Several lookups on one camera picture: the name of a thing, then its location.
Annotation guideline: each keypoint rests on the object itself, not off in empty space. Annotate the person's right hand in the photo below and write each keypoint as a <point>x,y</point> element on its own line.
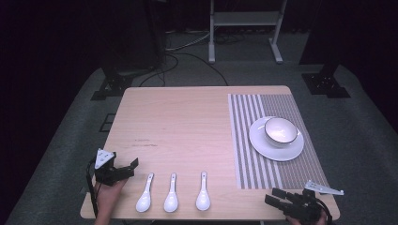
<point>293,221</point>

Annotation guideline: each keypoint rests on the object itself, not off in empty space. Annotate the white ceramic spoon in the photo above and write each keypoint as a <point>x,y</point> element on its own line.
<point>203,200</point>
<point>171,201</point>
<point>144,201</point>

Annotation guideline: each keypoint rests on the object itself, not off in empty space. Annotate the white bowl with dark rim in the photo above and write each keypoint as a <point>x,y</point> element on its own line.
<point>280,131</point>

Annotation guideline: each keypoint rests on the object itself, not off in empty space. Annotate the white round plate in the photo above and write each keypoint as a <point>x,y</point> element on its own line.
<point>266,150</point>

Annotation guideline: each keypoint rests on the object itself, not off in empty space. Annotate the grey striped placemat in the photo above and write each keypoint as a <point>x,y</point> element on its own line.
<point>250,175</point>

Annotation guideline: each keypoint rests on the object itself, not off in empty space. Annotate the black stand base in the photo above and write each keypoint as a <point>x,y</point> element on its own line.
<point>325,84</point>
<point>114,86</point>

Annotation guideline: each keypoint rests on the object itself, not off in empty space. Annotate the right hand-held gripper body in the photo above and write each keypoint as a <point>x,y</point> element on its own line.
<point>305,206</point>

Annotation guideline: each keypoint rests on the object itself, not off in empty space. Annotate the black square floor frame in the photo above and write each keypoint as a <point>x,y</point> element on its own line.
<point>107,122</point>

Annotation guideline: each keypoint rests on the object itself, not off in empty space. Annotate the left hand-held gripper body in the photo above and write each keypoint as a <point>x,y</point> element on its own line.
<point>105,175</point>

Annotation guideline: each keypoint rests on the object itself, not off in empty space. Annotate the white metal stand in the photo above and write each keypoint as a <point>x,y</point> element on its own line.
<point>247,18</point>

